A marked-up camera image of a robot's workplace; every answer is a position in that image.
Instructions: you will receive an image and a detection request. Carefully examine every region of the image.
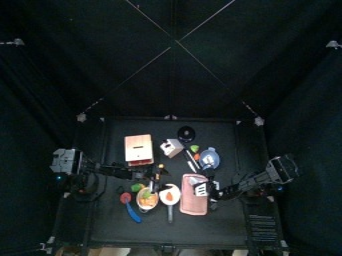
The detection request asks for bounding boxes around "black and white toy knife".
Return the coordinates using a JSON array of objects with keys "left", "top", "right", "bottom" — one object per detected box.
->
[{"left": 183, "top": 149, "right": 200, "bottom": 172}]

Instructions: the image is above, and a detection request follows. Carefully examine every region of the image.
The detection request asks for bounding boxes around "black vented box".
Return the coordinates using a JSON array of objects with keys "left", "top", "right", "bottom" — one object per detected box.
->
[{"left": 247, "top": 213, "right": 279, "bottom": 248}]

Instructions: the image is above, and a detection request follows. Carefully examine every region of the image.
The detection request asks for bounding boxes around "bowl with orange food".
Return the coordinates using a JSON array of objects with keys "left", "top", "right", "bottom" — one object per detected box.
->
[{"left": 135, "top": 186, "right": 160, "bottom": 212}]

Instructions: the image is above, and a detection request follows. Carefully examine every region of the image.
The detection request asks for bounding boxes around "white toy cube appliance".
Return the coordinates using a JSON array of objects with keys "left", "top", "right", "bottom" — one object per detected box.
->
[{"left": 159, "top": 138, "right": 185, "bottom": 159}]

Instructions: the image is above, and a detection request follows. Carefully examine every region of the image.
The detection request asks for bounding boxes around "wooden toy box red base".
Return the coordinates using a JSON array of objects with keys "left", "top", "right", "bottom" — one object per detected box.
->
[{"left": 123, "top": 133, "right": 156, "bottom": 167}]

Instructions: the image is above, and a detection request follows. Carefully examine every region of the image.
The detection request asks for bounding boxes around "black round bowl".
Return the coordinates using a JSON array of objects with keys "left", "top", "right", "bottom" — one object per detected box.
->
[{"left": 176, "top": 125, "right": 196, "bottom": 142}]

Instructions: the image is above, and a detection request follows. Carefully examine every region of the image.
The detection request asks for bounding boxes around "pink rectangular plate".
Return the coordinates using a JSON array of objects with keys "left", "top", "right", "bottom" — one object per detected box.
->
[{"left": 179, "top": 173, "right": 209, "bottom": 217}]

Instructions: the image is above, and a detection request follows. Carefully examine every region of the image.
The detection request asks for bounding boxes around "white toy frying pan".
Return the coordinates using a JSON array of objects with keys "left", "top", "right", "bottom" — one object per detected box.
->
[{"left": 159, "top": 183, "right": 183, "bottom": 224}]

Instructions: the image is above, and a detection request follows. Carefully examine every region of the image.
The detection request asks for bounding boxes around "blue toy bowl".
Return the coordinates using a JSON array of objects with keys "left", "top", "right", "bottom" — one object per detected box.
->
[{"left": 197, "top": 146, "right": 221, "bottom": 172}]

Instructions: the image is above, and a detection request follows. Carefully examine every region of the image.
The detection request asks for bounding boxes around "red and blue toy spoon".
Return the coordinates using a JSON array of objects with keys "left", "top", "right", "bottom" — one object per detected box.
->
[{"left": 119, "top": 192, "right": 143, "bottom": 224}]

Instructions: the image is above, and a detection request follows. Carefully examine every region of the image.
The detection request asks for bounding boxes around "green yellow toy fruit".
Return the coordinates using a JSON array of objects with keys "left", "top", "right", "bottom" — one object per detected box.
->
[{"left": 129, "top": 182, "right": 147, "bottom": 193}]

